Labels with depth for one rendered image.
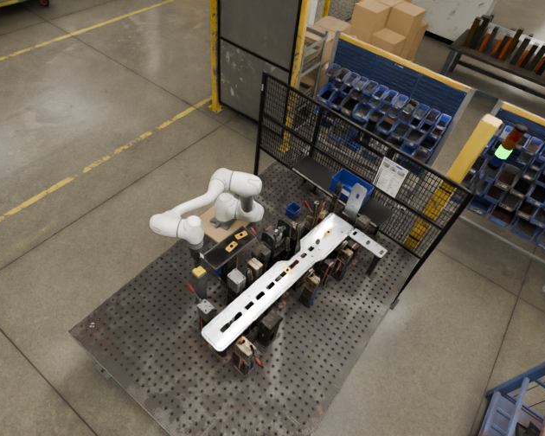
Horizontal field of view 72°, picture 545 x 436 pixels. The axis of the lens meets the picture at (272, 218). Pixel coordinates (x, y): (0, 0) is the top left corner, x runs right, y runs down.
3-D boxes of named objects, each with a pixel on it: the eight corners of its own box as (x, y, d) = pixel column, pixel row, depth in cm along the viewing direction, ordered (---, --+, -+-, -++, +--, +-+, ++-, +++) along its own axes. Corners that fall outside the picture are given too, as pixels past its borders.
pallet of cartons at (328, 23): (335, 127, 536) (354, 56, 456) (286, 105, 559) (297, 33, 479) (368, 91, 606) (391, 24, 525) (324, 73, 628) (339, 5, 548)
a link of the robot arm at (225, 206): (217, 206, 320) (217, 187, 304) (238, 210, 320) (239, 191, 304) (212, 220, 309) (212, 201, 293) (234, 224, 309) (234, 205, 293)
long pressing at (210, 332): (222, 357, 219) (222, 356, 218) (197, 330, 228) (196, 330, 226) (355, 228, 291) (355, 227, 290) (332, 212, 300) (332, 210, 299)
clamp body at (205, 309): (207, 340, 254) (205, 317, 226) (195, 329, 258) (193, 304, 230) (217, 330, 259) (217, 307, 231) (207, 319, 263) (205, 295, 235)
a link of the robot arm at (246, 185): (240, 202, 317) (265, 208, 317) (235, 221, 313) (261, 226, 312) (232, 165, 243) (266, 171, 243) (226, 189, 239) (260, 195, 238)
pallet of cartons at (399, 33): (378, 90, 610) (402, 23, 530) (337, 70, 638) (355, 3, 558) (412, 66, 675) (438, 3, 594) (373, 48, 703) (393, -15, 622)
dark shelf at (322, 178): (378, 228, 292) (379, 227, 290) (290, 168, 325) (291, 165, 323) (392, 214, 303) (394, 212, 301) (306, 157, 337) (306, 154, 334)
